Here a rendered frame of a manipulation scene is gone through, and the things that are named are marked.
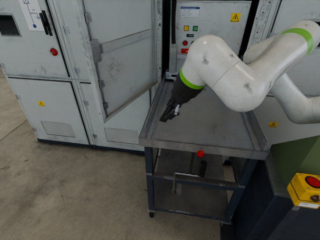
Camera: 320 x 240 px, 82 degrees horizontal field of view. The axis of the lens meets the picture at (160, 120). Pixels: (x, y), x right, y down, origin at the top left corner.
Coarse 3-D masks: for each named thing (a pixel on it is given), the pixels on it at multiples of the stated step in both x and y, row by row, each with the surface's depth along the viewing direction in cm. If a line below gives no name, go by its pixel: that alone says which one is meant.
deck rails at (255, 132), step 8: (160, 88) 129; (160, 96) 127; (160, 104) 118; (152, 112) 106; (248, 112) 107; (152, 120) 103; (248, 120) 103; (256, 120) 94; (144, 128) 88; (152, 128) 98; (248, 128) 98; (256, 128) 93; (144, 136) 93; (256, 136) 92; (264, 136) 83; (256, 144) 88; (264, 144) 82
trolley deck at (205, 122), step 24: (168, 96) 128; (216, 96) 128; (168, 120) 104; (192, 120) 104; (216, 120) 104; (240, 120) 104; (144, 144) 94; (168, 144) 92; (192, 144) 89; (216, 144) 88; (240, 144) 88
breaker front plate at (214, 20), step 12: (204, 12) 118; (216, 12) 117; (228, 12) 116; (240, 12) 115; (180, 24) 124; (192, 24) 123; (204, 24) 122; (216, 24) 121; (228, 24) 120; (240, 24) 119; (180, 36) 129; (228, 36) 124; (240, 36) 123; (180, 48) 133; (180, 60) 138
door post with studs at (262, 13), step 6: (264, 0) 106; (270, 0) 106; (258, 6) 109; (264, 6) 108; (258, 12) 111; (264, 12) 110; (258, 18) 112; (264, 18) 111; (258, 24) 114; (264, 24) 113; (252, 30) 116; (258, 30) 116; (252, 36) 118; (258, 36) 117; (252, 42) 120; (222, 156) 182; (222, 162) 187
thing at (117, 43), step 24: (72, 0) 70; (96, 0) 80; (120, 0) 92; (144, 0) 109; (96, 24) 83; (120, 24) 97; (144, 24) 115; (96, 48) 84; (120, 48) 102; (144, 48) 122; (96, 72) 91; (120, 72) 108; (144, 72) 131; (96, 96) 94; (120, 96) 114
